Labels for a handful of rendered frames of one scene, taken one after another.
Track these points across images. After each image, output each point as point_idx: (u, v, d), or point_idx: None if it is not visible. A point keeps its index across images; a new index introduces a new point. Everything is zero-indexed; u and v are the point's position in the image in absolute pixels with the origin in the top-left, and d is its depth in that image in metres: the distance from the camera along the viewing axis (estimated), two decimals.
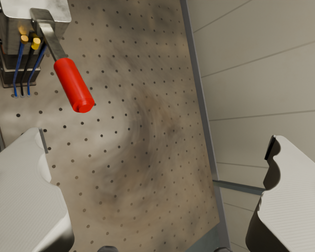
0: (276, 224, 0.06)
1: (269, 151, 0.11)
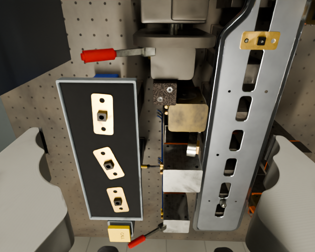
0: (276, 224, 0.06)
1: (269, 151, 0.11)
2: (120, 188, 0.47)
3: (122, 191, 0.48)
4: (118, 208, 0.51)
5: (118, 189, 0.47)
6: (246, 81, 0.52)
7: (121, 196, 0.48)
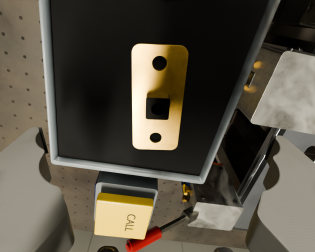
0: (276, 224, 0.06)
1: (269, 151, 0.11)
2: (183, 50, 0.13)
3: (184, 68, 0.14)
4: (148, 137, 0.17)
5: (172, 55, 0.14)
6: None
7: (172, 90, 0.15)
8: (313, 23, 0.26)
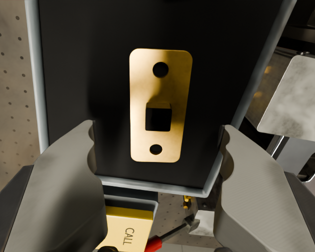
0: (239, 212, 0.07)
1: (220, 141, 0.12)
2: (186, 55, 0.12)
3: (187, 75, 0.13)
4: (148, 148, 0.15)
5: (175, 61, 0.12)
6: None
7: (174, 99, 0.13)
8: None
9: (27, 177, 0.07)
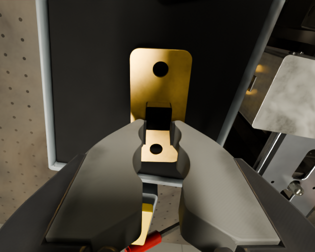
0: (203, 208, 0.07)
1: (172, 137, 0.12)
2: (186, 55, 0.12)
3: (187, 75, 0.13)
4: (148, 148, 0.15)
5: (175, 61, 0.12)
6: None
7: (174, 98, 0.14)
8: (314, 26, 0.25)
9: (79, 164, 0.08)
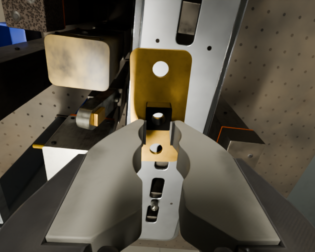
0: (203, 208, 0.07)
1: (172, 137, 0.12)
2: (186, 55, 0.12)
3: (187, 75, 0.13)
4: (148, 148, 0.15)
5: (175, 61, 0.12)
6: (182, 30, 0.36)
7: (174, 98, 0.13)
8: None
9: (79, 164, 0.08)
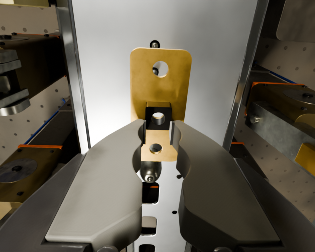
0: (203, 208, 0.07)
1: (172, 137, 0.12)
2: (186, 55, 0.12)
3: (187, 75, 0.13)
4: (148, 148, 0.15)
5: (175, 61, 0.12)
6: None
7: (174, 98, 0.14)
8: None
9: (79, 164, 0.08)
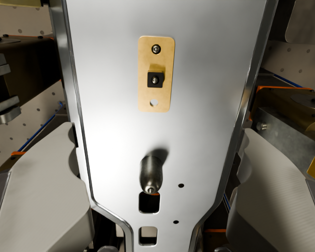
0: (254, 216, 0.07)
1: (239, 144, 0.12)
2: (171, 40, 0.21)
3: (172, 52, 0.21)
4: (149, 102, 0.24)
5: (164, 44, 0.21)
6: None
7: (164, 67, 0.22)
8: None
9: (4, 185, 0.07)
